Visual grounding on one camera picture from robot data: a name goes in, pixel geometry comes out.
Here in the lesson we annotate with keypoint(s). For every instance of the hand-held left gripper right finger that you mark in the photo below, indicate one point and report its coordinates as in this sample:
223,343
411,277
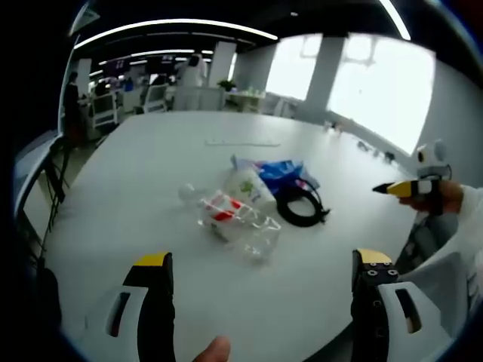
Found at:
381,301

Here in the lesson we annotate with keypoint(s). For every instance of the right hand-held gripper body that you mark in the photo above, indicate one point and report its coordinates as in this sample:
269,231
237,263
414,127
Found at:
430,162

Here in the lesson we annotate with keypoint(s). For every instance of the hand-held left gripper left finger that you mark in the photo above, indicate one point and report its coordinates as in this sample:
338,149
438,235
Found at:
151,301

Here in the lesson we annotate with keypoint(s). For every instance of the clear plastic bottle red label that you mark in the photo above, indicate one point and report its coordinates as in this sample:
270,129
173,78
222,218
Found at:
211,205

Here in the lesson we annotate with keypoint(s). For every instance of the blue plastic bag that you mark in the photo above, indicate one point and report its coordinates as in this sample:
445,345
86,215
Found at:
279,171

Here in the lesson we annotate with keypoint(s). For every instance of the clear plastic wrapper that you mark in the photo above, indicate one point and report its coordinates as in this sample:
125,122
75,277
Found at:
253,237

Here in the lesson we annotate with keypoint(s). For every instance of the white green-print packet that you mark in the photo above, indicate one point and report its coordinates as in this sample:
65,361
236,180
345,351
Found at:
247,186

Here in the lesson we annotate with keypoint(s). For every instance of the person's right hand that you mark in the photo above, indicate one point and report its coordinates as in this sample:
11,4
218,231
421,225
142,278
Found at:
441,198

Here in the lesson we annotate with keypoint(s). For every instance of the person's left hand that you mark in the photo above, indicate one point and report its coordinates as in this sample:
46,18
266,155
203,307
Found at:
213,350

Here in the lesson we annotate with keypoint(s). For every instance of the white table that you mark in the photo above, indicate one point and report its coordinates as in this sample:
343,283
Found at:
211,309

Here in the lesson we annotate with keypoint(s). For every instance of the black folding chair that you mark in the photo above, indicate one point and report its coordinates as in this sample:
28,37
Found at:
56,177

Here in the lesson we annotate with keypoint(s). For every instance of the green potted plant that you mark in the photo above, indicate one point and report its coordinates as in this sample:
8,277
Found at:
227,83

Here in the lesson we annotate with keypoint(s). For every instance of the white mesh office chair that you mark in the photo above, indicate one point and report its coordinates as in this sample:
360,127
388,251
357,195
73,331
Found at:
102,107

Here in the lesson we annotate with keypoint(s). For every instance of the white partition cabinet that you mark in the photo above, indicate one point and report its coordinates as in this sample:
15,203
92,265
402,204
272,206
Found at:
198,97

